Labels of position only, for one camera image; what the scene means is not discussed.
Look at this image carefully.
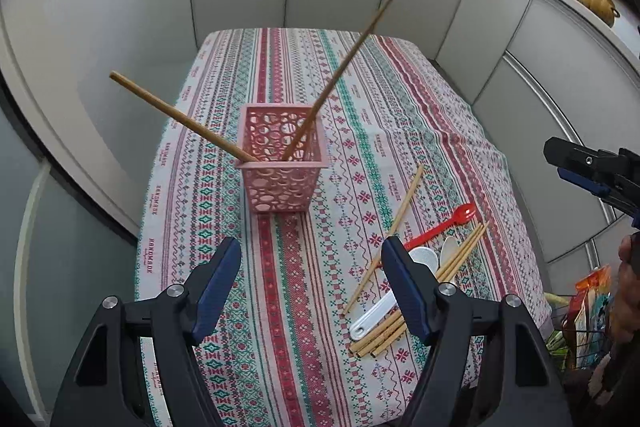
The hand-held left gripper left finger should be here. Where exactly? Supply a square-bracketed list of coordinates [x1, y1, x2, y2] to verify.
[50, 236, 243, 427]

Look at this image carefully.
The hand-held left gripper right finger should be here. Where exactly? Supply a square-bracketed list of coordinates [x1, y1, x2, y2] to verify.
[381, 235, 576, 427]

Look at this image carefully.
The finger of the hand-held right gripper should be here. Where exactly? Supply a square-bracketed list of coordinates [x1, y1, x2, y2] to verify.
[543, 137, 640, 188]
[558, 168, 640, 215]

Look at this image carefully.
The white plastic spoon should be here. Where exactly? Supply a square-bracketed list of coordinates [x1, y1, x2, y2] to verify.
[439, 237, 460, 270]

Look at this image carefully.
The wooden chopstick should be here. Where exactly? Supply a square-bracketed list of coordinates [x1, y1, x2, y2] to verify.
[344, 164, 425, 315]
[353, 222, 490, 357]
[349, 222, 482, 353]
[109, 71, 261, 164]
[360, 314, 407, 358]
[280, 0, 393, 162]

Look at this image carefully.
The red plastic spork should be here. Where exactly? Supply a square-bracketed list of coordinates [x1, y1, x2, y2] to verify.
[402, 203, 477, 253]

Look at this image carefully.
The pink perforated utensil basket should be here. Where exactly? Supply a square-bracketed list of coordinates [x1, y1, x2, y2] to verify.
[236, 103, 331, 215]

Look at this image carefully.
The person's right forearm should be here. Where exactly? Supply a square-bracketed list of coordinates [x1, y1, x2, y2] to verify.
[611, 277, 640, 348]

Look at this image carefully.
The person's right hand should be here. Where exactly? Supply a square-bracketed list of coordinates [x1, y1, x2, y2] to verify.
[619, 232, 640, 280]

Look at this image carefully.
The white rice paddle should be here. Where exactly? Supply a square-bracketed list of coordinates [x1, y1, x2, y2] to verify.
[349, 246, 440, 342]

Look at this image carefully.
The patterned tablecloth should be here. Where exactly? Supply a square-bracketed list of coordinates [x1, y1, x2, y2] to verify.
[134, 27, 553, 427]

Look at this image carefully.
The orange snack bag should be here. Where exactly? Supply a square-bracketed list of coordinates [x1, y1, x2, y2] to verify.
[575, 264, 613, 358]

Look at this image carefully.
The dark brown clothing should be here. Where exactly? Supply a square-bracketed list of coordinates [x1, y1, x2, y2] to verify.
[580, 352, 640, 427]

